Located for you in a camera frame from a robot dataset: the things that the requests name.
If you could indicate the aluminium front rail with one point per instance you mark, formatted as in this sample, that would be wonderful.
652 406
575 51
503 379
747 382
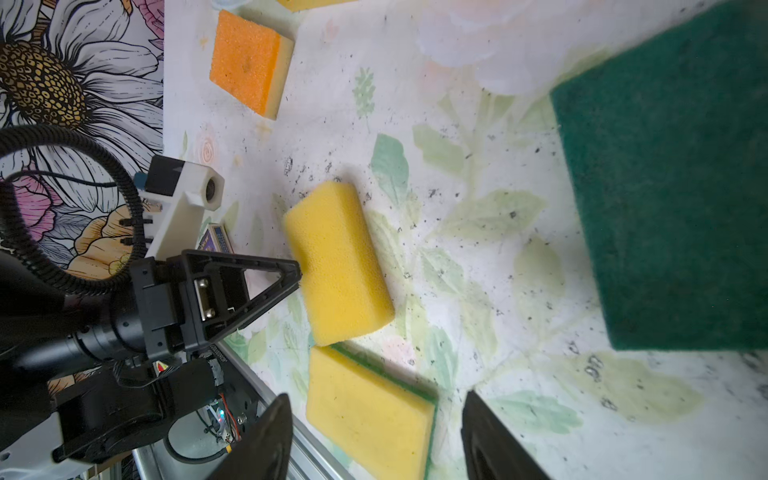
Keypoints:
248 396

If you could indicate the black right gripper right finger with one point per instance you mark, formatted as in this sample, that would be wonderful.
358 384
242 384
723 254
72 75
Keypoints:
491 451

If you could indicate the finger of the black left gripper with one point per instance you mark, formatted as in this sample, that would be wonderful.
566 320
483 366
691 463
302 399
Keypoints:
216 298

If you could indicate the dark green sponge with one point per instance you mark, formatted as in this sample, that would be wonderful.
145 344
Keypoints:
666 148

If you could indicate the rounded yellow sponge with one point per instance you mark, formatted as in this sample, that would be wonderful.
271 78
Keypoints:
343 286

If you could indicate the yellow wooden shelf unit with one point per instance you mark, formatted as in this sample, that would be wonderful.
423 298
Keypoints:
303 5

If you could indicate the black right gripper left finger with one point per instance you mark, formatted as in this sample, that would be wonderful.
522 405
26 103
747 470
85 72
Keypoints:
264 451

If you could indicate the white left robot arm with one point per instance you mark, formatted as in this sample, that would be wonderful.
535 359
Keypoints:
120 407

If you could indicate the purple playing card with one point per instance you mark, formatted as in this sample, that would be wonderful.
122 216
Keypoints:
215 239

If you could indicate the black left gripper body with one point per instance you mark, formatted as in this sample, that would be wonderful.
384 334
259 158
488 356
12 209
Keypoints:
149 314

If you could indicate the orange sponge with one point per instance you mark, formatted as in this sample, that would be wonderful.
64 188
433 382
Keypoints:
251 63

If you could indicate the yellow sponge green backing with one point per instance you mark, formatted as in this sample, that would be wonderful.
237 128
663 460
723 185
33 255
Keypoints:
383 426

